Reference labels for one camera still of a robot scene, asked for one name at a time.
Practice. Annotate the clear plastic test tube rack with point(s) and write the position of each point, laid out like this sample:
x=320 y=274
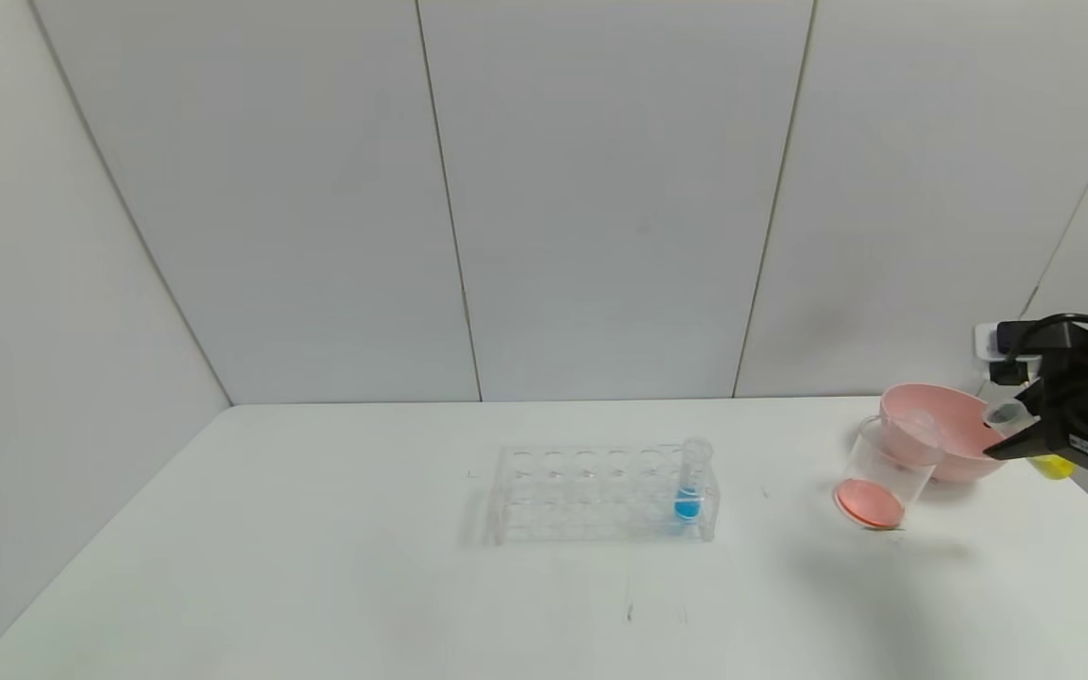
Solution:
x=553 y=491

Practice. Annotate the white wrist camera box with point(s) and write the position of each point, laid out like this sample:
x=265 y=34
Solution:
x=986 y=342

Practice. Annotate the pink bowl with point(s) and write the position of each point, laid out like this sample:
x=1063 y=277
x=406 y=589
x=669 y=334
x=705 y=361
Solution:
x=941 y=425

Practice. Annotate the test tube with yellow pigment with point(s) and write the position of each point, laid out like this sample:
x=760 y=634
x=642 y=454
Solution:
x=1054 y=467

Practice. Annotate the clear plastic beaker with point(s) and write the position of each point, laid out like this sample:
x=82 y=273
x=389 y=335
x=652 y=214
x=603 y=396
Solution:
x=875 y=496

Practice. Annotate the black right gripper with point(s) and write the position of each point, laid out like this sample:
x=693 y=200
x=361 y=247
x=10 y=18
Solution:
x=1085 y=446

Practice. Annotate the test tube with blue pigment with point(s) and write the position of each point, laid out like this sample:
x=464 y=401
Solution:
x=688 y=505

